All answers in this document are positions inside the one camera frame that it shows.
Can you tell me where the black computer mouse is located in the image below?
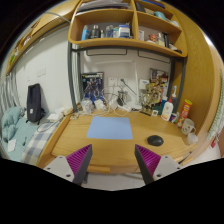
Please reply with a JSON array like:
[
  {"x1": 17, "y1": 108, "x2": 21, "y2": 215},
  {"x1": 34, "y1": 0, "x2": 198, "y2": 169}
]
[{"x1": 147, "y1": 135, "x2": 164, "y2": 146}]

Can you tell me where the white cable bundle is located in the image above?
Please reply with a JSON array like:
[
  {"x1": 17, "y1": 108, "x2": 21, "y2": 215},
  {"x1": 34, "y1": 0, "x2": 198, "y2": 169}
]
[{"x1": 79, "y1": 87, "x2": 132, "y2": 118}]

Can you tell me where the white blue box on shelf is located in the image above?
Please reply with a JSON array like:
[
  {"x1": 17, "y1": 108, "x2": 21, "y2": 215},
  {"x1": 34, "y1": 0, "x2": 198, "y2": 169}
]
[{"x1": 119, "y1": 25, "x2": 130, "y2": 38}]

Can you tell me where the gold robot figure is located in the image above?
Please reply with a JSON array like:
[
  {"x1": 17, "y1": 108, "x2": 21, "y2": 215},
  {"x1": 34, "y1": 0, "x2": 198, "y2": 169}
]
[{"x1": 141, "y1": 83, "x2": 162, "y2": 116}]

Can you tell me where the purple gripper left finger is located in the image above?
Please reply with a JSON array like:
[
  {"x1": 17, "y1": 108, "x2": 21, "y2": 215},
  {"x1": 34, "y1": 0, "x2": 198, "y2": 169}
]
[{"x1": 66, "y1": 145, "x2": 92, "y2": 185}]

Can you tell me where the red chips can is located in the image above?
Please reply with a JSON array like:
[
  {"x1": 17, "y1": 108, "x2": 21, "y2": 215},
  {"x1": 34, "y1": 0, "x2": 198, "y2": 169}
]
[{"x1": 177, "y1": 99, "x2": 192, "y2": 128}]

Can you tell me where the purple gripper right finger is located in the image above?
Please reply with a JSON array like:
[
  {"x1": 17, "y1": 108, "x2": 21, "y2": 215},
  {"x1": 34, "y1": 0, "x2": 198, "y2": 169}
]
[{"x1": 134, "y1": 145, "x2": 161, "y2": 184}]

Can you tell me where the dark bottle on shelf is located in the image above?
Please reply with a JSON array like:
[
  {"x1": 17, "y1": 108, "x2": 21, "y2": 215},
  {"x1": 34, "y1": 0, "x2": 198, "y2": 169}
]
[{"x1": 90, "y1": 25, "x2": 101, "y2": 39}]

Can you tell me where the white desk lamp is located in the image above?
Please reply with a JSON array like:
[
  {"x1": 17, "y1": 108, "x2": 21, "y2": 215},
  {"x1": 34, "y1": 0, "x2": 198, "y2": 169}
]
[{"x1": 96, "y1": 60, "x2": 141, "y2": 109}]

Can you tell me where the black backpack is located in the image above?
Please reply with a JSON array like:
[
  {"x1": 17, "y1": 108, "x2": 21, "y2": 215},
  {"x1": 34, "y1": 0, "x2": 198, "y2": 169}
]
[{"x1": 27, "y1": 83, "x2": 45, "y2": 124}]

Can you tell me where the plaid blanket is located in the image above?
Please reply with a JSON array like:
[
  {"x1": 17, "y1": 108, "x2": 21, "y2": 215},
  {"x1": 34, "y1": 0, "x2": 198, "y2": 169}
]
[{"x1": 21, "y1": 122, "x2": 59, "y2": 165}]

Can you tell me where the white glue bottle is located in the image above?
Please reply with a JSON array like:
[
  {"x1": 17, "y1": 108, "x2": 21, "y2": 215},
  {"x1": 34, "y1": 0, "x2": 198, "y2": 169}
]
[{"x1": 161, "y1": 86, "x2": 177, "y2": 121}]

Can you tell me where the clear plastic cup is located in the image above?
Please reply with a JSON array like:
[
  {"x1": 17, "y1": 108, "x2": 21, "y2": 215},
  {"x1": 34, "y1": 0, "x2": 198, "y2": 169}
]
[{"x1": 187, "y1": 133, "x2": 198, "y2": 145}]

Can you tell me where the white mug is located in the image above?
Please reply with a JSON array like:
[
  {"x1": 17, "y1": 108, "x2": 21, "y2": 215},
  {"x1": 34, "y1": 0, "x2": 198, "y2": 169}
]
[{"x1": 181, "y1": 118, "x2": 196, "y2": 135}]

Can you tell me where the wooden wall shelf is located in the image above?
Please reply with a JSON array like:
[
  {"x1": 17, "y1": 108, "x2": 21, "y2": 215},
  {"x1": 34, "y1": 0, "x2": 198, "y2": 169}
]
[{"x1": 68, "y1": 0, "x2": 188, "y2": 58}]

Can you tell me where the robot model kit box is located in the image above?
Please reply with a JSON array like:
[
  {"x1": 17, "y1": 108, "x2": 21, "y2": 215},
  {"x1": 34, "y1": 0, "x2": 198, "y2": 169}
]
[{"x1": 82, "y1": 72, "x2": 104, "y2": 102}]

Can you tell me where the blue bottle on shelf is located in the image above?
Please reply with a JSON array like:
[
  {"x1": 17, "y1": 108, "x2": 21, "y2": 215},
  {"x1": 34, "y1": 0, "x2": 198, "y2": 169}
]
[{"x1": 81, "y1": 25, "x2": 89, "y2": 41}]

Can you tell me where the blue mouse pad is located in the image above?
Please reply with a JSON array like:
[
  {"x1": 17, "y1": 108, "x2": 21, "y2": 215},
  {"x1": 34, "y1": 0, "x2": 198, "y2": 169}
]
[{"x1": 87, "y1": 117, "x2": 133, "y2": 140}]

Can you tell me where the wooden desk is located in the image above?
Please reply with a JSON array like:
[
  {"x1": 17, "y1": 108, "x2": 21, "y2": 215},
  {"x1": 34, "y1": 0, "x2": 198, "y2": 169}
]
[{"x1": 37, "y1": 112, "x2": 201, "y2": 174}]

